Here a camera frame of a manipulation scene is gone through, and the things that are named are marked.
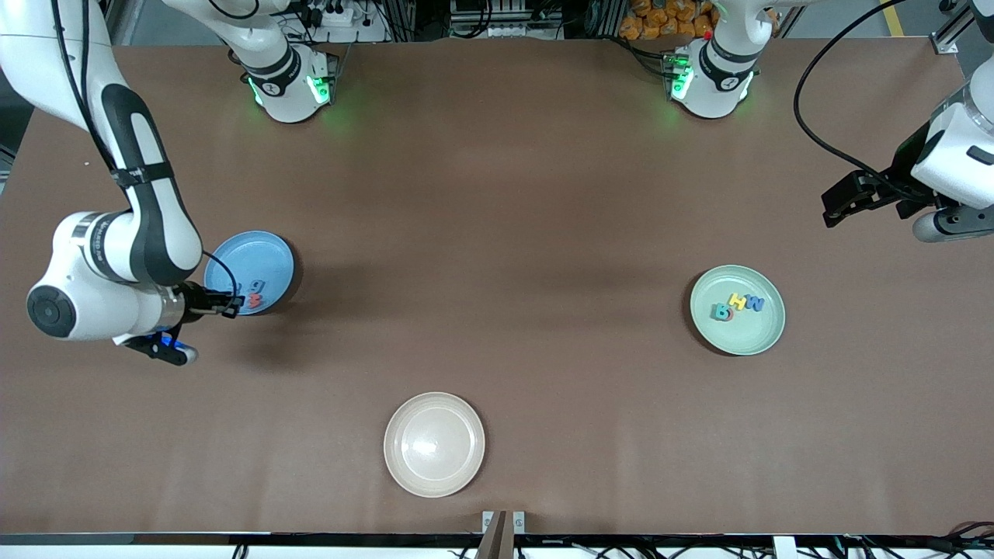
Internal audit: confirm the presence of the black arm base connector box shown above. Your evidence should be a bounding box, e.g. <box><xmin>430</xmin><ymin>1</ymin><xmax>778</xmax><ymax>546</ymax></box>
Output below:
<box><xmin>662</xmin><ymin>50</ymin><xmax>693</xmax><ymax>100</ymax></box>
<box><xmin>309</xmin><ymin>51</ymin><xmax>340</xmax><ymax>106</ymax></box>

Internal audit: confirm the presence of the blue plate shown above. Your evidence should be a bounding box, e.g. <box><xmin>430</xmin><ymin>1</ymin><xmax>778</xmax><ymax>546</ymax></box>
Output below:
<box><xmin>203</xmin><ymin>231</ymin><xmax>296</xmax><ymax>316</ymax></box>

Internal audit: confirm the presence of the pale green plate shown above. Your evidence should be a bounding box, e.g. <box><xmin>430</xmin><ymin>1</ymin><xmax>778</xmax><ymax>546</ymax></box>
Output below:
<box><xmin>690</xmin><ymin>265</ymin><xmax>787</xmax><ymax>356</ymax></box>

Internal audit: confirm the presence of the beige plate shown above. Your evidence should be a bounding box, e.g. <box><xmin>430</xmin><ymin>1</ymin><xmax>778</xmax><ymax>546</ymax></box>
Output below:
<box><xmin>383</xmin><ymin>391</ymin><xmax>487</xmax><ymax>498</ymax></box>

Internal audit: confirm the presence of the pile of orange objects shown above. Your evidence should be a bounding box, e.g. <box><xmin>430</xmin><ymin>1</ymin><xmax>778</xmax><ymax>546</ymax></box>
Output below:
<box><xmin>619</xmin><ymin>0</ymin><xmax>717</xmax><ymax>41</ymax></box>

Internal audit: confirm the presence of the dark equipment rack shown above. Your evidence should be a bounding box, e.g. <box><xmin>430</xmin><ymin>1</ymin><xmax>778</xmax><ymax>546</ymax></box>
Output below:
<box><xmin>404</xmin><ymin>0</ymin><xmax>622</xmax><ymax>41</ymax></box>

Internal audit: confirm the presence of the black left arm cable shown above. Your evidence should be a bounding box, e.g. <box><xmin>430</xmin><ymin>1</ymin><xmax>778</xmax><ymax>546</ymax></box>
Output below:
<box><xmin>793</xmin><ymin>0</ymin><xmax>917</xmax><ymax>195</ymax></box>

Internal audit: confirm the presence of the aluminium frame post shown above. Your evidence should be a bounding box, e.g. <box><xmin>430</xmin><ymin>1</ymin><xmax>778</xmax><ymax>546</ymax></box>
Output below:
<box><xmin>932</xmin><ymin>0</ymin><xmax>983</xmax><ymax>55</ymax></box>

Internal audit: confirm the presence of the black and red cable bundle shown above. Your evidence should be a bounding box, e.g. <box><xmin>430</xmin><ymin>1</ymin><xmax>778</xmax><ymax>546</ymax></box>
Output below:
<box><xmin>839</xmin><ymin>519</ymin><xmax>994</xmax><ymax>559</ymax></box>

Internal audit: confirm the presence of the brown camera post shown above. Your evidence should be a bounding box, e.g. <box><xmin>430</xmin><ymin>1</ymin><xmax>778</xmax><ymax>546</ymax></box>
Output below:
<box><xmin>475</xmin><ymin>510</ymin><xmax>507</xmax><ymax>559</ymax></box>

